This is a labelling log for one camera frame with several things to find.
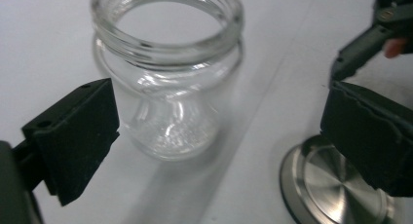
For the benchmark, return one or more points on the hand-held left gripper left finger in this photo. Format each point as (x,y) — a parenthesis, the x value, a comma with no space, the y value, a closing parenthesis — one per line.
(78,136)

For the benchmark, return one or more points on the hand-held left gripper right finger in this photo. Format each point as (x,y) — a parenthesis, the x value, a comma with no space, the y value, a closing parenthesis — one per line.
(373,136)

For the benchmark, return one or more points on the round silver metal lid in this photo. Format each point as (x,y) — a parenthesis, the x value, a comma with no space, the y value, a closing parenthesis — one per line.
(324,185)

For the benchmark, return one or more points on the clear glass jar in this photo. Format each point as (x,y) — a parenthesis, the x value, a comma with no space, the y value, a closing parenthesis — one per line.
(168,120)

